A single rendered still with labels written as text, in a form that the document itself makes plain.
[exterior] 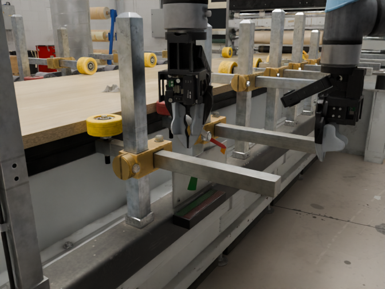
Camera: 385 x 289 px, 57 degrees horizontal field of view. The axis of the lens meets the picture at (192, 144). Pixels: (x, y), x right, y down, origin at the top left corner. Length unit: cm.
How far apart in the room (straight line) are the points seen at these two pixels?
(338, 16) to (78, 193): 70
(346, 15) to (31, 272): 71
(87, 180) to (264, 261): 119
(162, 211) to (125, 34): 40
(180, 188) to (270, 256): 116
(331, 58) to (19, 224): 63
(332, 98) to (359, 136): 279
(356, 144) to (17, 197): 327
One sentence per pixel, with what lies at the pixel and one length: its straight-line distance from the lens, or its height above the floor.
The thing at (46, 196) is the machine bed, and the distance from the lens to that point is 86.
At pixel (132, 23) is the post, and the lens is 66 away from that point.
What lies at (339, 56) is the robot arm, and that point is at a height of 105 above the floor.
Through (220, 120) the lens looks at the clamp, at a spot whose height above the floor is 87.
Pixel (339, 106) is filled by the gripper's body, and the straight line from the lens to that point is 79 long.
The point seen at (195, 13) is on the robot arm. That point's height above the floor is 112.
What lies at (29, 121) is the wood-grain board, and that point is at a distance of 87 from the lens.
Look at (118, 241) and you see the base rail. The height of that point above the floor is 70.
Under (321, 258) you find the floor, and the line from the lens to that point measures 198.
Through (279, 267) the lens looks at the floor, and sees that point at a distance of 187.
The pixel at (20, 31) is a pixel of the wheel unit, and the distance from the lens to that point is 181.
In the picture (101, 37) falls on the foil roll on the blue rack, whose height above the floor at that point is 99.
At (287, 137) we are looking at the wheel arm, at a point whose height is 86.
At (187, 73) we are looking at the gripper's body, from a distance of 58.
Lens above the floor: 109
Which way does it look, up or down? 18 degrees down
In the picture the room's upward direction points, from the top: straight up
